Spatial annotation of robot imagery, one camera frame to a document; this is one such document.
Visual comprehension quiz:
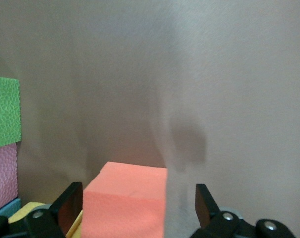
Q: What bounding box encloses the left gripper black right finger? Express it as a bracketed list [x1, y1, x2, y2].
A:
[189, 183, 242, 238]

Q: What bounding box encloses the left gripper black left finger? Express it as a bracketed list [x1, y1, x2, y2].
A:
[25, 182, 83, 238]

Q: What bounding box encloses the yellow foam cube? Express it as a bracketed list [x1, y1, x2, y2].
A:
[65, 210, 83, 238]
[7, 201, 51, 224]

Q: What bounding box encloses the blue foam cube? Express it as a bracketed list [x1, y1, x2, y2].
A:
[0, 197, 22, 219]

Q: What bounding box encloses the orange foam cube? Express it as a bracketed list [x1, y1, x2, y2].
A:
[80, 161, 169, 238]

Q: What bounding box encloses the pink foam cube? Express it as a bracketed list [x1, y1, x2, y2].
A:
[0, 142, 19, 214]

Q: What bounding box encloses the green foam cube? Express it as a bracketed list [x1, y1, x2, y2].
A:
[0, 75, 22, 149]

